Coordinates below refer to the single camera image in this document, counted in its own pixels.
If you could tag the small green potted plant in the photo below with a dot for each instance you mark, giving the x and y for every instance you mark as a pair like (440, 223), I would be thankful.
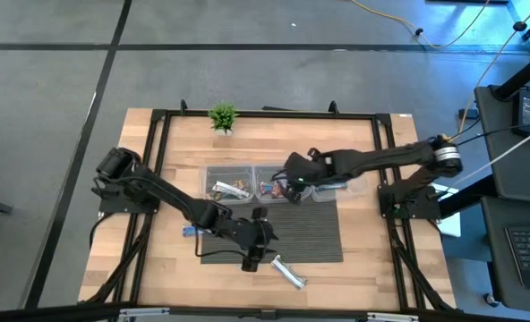
(223, 116)

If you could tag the black camera mount rail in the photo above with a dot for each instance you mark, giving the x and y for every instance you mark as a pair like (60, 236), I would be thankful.
(68, 312)

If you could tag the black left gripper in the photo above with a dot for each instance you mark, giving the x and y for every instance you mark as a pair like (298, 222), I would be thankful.
(247, 234)

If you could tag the clear plastic bin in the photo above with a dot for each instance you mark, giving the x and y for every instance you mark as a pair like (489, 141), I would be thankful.
(269, 172)
(227, 172)
(356, 188)

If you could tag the grey woven placemat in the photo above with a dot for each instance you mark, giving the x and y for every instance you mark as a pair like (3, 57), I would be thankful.
(305, 232)

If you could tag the red green white granola bar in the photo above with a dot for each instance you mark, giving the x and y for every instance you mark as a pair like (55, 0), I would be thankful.
(231, 189)

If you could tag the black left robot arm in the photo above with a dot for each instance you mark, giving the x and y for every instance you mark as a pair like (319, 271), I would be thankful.
(157, 188)

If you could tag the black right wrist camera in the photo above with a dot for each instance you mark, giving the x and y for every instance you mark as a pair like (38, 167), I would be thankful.
(318, 154)

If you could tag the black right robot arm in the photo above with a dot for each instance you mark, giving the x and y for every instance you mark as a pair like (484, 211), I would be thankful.
(395, 158)

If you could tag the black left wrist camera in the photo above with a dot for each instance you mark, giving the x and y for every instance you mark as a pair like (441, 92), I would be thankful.
(259, 213)

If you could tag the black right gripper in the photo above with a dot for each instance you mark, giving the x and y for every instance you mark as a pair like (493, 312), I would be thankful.
(310, 170)

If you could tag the black table frame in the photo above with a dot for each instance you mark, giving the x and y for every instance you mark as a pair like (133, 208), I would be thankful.
(269, 114)

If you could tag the light blue granola bar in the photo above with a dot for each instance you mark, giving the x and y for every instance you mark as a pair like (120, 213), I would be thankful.
(289, 271)

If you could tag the red blue granola bar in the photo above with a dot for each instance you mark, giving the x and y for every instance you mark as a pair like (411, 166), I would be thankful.
(267, 187)
(279, 193)

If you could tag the black side desk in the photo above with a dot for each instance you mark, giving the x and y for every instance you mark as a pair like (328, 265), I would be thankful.
(506, 156)

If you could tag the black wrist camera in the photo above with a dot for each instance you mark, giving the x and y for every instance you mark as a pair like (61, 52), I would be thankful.
(259, 213)
(318, 154)

